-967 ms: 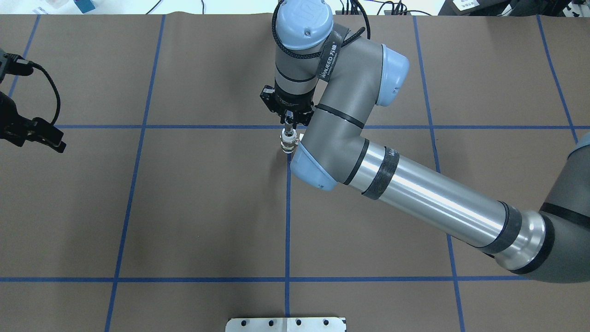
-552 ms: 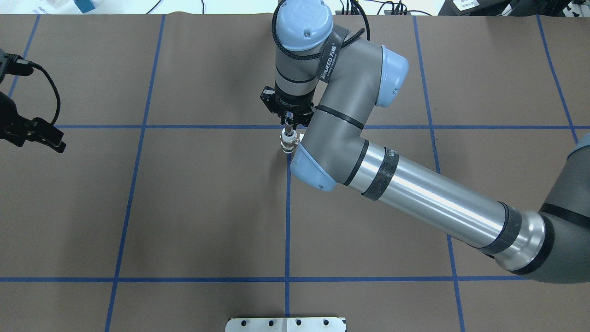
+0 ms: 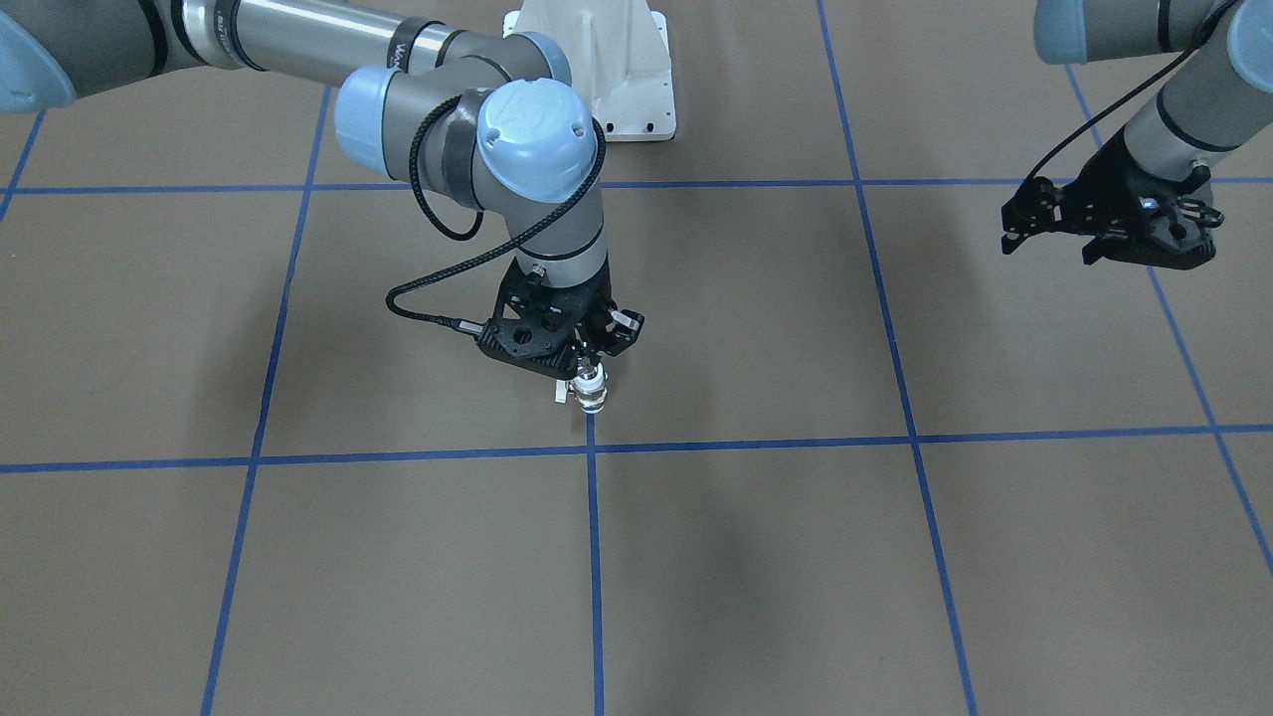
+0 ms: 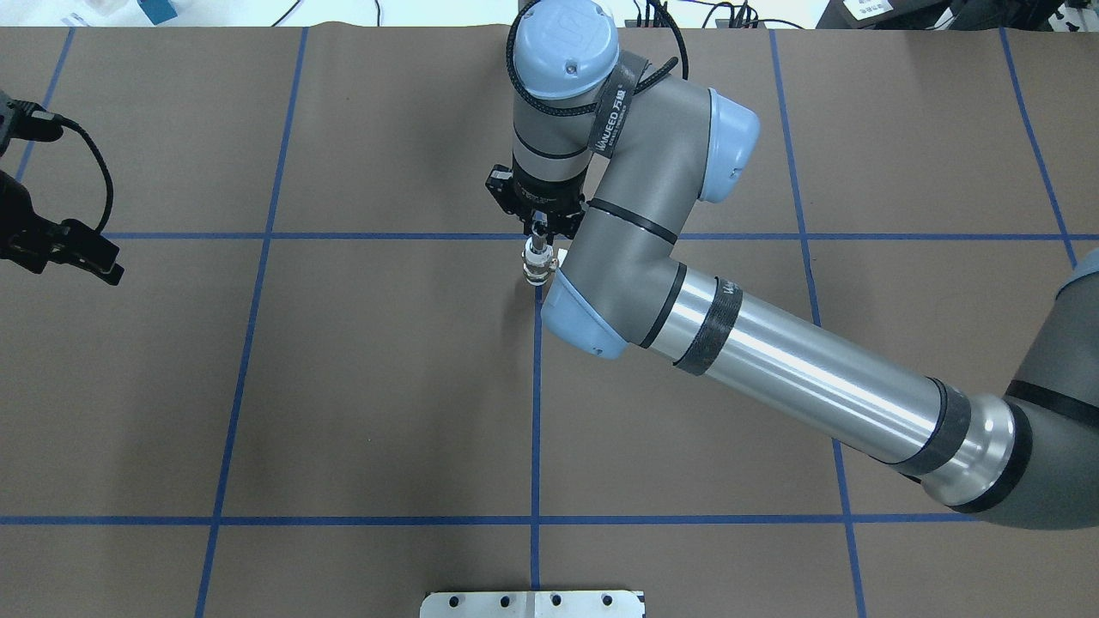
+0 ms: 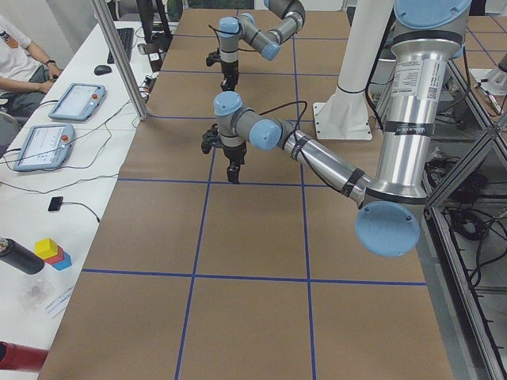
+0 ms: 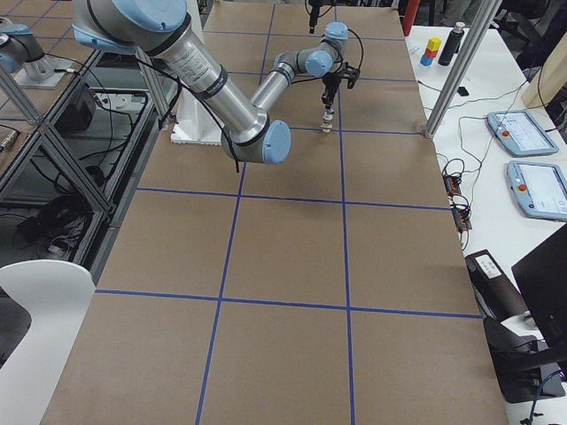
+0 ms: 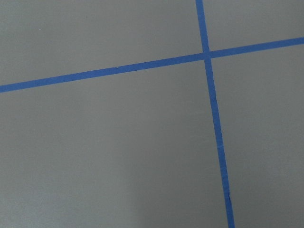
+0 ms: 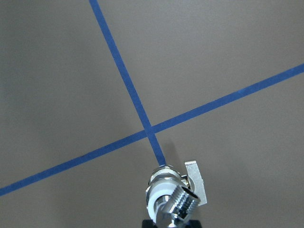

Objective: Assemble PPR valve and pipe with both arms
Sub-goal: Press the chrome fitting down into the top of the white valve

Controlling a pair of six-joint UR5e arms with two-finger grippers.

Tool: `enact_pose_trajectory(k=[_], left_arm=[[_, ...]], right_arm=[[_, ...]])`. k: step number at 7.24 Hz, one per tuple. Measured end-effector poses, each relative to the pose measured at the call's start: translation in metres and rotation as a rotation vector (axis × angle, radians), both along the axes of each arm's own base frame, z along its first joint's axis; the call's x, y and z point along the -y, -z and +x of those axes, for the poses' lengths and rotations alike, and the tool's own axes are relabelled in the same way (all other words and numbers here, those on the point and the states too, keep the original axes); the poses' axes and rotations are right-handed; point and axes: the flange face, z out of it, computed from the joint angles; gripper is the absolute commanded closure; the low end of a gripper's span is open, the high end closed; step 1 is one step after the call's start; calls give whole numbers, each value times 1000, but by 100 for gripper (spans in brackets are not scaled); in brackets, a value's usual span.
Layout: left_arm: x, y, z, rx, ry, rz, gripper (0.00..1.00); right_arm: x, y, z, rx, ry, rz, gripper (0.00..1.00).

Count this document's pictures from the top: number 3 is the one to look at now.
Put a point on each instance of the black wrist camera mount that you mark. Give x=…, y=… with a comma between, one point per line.
x=535, y=330
x=1039, y=206

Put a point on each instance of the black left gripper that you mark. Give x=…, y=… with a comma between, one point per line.
x=1111, y=197

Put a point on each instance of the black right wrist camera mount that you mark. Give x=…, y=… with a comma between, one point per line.
x=535, y=330

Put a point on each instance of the white PPR valve with handle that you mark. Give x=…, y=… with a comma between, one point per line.
x=589, y=387

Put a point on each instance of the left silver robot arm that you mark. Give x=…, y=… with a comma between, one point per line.
x=1213, y=94

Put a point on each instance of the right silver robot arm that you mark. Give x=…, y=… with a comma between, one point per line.
x=474, y=125

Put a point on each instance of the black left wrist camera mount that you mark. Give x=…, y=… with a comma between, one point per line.
x=1039, y=206

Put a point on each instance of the brown table mat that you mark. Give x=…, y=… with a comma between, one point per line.
x=859, y=462

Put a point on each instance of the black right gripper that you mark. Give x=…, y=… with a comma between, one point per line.
x=625, y=330

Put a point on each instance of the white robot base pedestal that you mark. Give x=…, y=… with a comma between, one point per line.
x=620, y=58

